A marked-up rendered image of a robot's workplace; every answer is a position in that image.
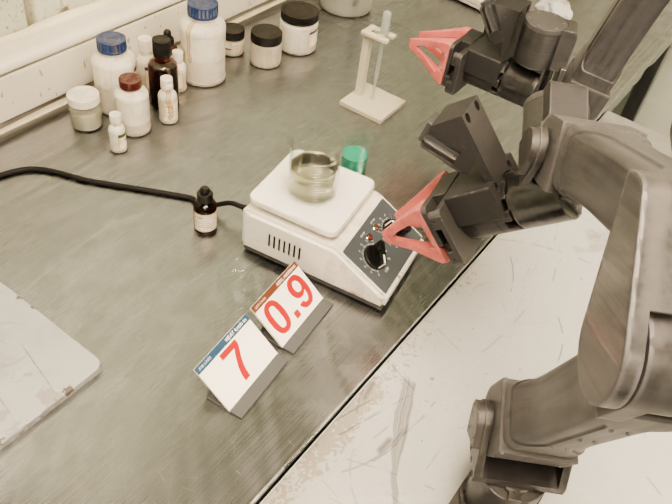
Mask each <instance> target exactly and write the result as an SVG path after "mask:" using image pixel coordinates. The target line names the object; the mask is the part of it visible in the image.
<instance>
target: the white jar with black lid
mask: <svg viewBox="0 0 672 504"><path fill-rule="evenodd" d="M318 19H319V9H318V8H317V7H316V6H315V5H313V4H311V3H308V2H303V1H290V2H287V3H285V4H283V5H282V7H281V17H280V27H279V28H280V29H281V30H282V33H283V34H282V51H284V52H285V53H287V54H290V55H295V56H305V55H309V54H311V53H313V52H314V51H315V49H316V43H317V34H318Z"/></svg>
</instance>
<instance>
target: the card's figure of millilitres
mask: <svg viewBox="0 0 672 504"><path fill-rule="evenodd" d="M318 297H319V295H318V293H317V292H316V291H315V289H314V288H313V287H312V286H311V284H310V283H309V282H308V280H307V279H306V278H305V276H304V275H303V274H302V273H301V271H300V270H299V269H298V267H297V268H296V269H295V270H294V271H293V272H292V274H291V275H290V276H289V277H288V278H287V279H286V280H285V281H284V282H283V283H282V285H281V286H280V287H279V288H278V289H277V290H276V291H275V292H274V293H273V294H272V296H271V297H270V298H269V299H268V300H267V301H266V302H265V303H264V304H263V305H262V307H261V308H260V309H259V310H258V311H257V313H258V314H259V315H260V316H261V318H262V319H263V320H264V321H265V323H266V324H267V325H268V326H269V327H270V329H271V330H272V331H273V332H274V334H275V335H276V336H277V337H278V339H279V340H280V341H282V340H283V339H284V337H285V336H286V335H287V334H288V333H289V331H290V330H291V329H292V328H293V327H294V325H295V324H296V323H297V322H298V321H299V319H300V318H301V317H302V316H303V315H304V313H305V312H306V311H307V310H308V309H309V307H310V306H311V305H312V304H313V303H314V301H315V300H316V299H317V298H318Z"/></svg>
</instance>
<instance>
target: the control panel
mask: <svg viewBox="0 0 672 504"><path fill-rule="evenodd" d="M395 213H396V211H395V210H394V209H393V208H392V207H391V206H390V205H389V204H388V203H387V202H386V201H385V200H384V199H383V198H382V199H381V201H380V202H379V203H378V205H377V206H376V207H375V209H374V210H373V211H372V213H371V214H370V215H369V217H368V218H367V219H366V221H365V222H364V223H363V225H362V226H361V227H360V229H359V230H358V231H357V233H356V234H355V235H354V237H353V238H352V239H351V241H350V242H349V243H348V245H347V246H346V247H345V249H344V250H343V253H344V254H345V255H346V256H347V257H348V258H349V259H350V260H351V261H352V262H353V263H354V264H355V265H356V266H357V267H358V268H359V269H360V270H361V271H362V272H363V273H364V274H365V275H366V276H367V277H368V278H369V279H370V280H371V281H372V282H373V283H374V284H375V285H377V286H378V287H379V288H380V289H381V290H382V291H383V292H384V293H385V294H386V293H387V291H388V290H389V288H390V287H391V285H392V283H393V282H394V280H395V279H396V277H397V276H398V274H399V272H400V271H401V269H402V268H403V266H404V265H405V263H406V261H407V260H408V258H409V257H410V255H411V254H412V252H413V250H410V249H406V248H403V247H399V246H395V245H392V244H388V243H386V241H385V239H384V238H383V236H382V234H381V232H382V231H383V224H384V222H385V221H386V220H387V219H394V220H396V218H395V216H394V214H395ZM374 225H378V226H379V230H378V231H377V230H375V228H374ZM368 234H371V235H372V236H373V239H372V240H369V239H368V237H367V235H368ZM404 238H410V239H415V240H420V239H421V236H420V235H419V234H418V233H417V232H416V231H415V230H414V229H413V228H412V227H411V231H410V232H409V233H407V234H406V235H404ZM379 240H383V241H384V243H385V249H386V257H387V264H386V266H385V267H384V268H383V269H381V270H376V269H373V268H371V267H370V266H369V265H368V264H367V262H366V260H365V258H364V250H365V248H366V247H368V246H369V245H374V244H375V243H377V242H378V241H379Z"/></svg>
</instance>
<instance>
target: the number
mask: <svg viewBox="0 0 672 504"><path fill-rule="evenodd" d="M272 352H273V350H272V349H271V347H270V346H269V345H268V344H267V343H266V341H265V340H264V339H263V338H262V336H261V335H260V334H259V333H258V331H257V330H256V329H255V328H254V327H253V325H252V324H251V323H250V322H249V321H248V322H247V323H246V324H245V325H244V326H243V327H242V329H241V330H240V331H239V332H238V333H237V334H236V335H235V336H234V337H233V338H232V340H231V341H230V342H229V343H228V344H227V345H226V346H225V347H224V348H223V349H222V351H221V352H220V353H219V354H218V355H217V356H216V357H215V358H214V359H213V360H212V362H211V363H210V364H209V365H208V366H207V367H206V368H205V369H204V370H203V371H202V373H201V374H202V375H203V377H204V378H205V379H206V380H207V381H208V382H209V384H210V385H211V386H212V387H213V388H214V389H215V391H216V392H217V393H218V394H219V395H220V396H221V398H222V399H223V400H224V401H225V402H226V404H227V405H228V404H229V403H230V402H231V401H232V400H233V398H234V397H235V396H236V395H237V394H238V392H239V391H240V390H241V389H242V388H243V386H244V385H245V384H246V383H247V382H248V380H249V379H250V378H251V377H252V376H253V374H254V373H255V372H256V371H257V370H258V368H259V367H260V366H261V365H262V364H263V362H264V361H265V360H266V359H267V358H268V356H269V355H270V354H271V353H272Z"/></svg>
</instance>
